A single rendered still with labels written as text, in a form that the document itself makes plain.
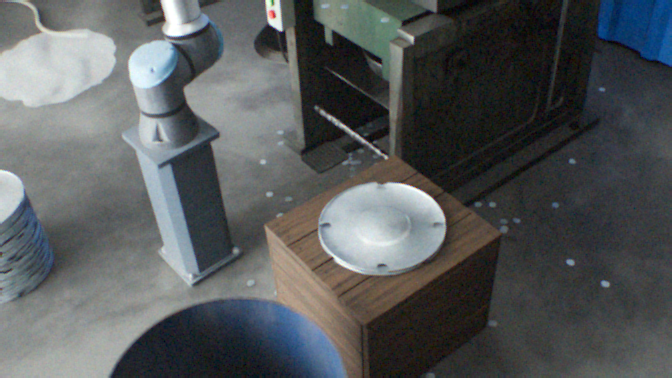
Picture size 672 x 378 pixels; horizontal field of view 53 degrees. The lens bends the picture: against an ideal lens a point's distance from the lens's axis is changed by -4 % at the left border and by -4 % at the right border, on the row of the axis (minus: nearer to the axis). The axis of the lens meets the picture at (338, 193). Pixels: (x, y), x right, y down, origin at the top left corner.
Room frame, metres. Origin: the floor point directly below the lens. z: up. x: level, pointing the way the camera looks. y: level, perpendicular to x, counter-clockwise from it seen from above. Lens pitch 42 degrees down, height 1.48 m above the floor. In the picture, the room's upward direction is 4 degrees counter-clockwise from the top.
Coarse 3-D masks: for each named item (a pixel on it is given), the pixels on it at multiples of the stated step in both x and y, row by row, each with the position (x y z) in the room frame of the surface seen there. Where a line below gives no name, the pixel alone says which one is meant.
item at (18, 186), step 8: (0, 176) 1.53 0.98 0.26; (8, 176) 1.53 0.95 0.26; (16, 176) 1.52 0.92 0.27; (0, 184) 1.49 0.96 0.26; (8, 184) 1.49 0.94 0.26; (16, 184) 1.49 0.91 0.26; (0, 192) 1.46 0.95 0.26; (8, 192) 1.46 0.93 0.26; (16, 192) 1.45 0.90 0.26; (0, 200) 1.42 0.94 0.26; (8, 200) 1.42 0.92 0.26; (0, 208) 1.39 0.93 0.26; (8, 208) 1.39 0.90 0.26; (16, 208) 1.38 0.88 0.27; (0, 216) 1.36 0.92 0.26; (8, 216) 1.35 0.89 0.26; (0, 224) 1.32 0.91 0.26
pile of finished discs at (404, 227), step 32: (352, 192) 1.26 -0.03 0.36; (384, 192) 1.25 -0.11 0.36; (416, 192) 1.24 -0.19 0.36; (320, 224) 1.15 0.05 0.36; (352, 224) 1.15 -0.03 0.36; (384, 224) 1.13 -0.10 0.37; (416, 224) 1.13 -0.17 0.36; (352, 256) 1.05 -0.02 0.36; (384, 256) 1.04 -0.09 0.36; (416, 256) 1.03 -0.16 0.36
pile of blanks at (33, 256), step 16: (32, 208) 1.46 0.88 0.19; (16, 224) 1.36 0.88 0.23; (32, 224) 1.41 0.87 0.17; (0, 240) 1.31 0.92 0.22; (16, 240) 1.34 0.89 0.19; (32, 240) 1.38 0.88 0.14; (0, 256) 1.30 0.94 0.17; (16, 256) 1.32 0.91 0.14; (32, 256) 1.36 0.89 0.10; (48, 256) 1.42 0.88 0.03; (0, 272) 1.29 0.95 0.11; (16, 272) 1.31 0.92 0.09; (32, 272) 1.34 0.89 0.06; (0, 288) 1.28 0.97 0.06; (16, 288) 1.29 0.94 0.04; (32, 288) 1.32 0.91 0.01
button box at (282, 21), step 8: (280, 0) 1.83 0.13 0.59; (288, 0) 1.85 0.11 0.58; (272, 8) 1.86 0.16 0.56; (280, 8) 1.83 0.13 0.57; (288, 8) 1.84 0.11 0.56; (280, 16) 1.83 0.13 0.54; (288, 16) 1.84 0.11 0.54; (272, 24) 1.87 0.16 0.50; (280, 24) 1.83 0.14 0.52; (288, 24) 1.84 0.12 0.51; (280, 40) 1.90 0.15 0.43; (280, 48) 1.91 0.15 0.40
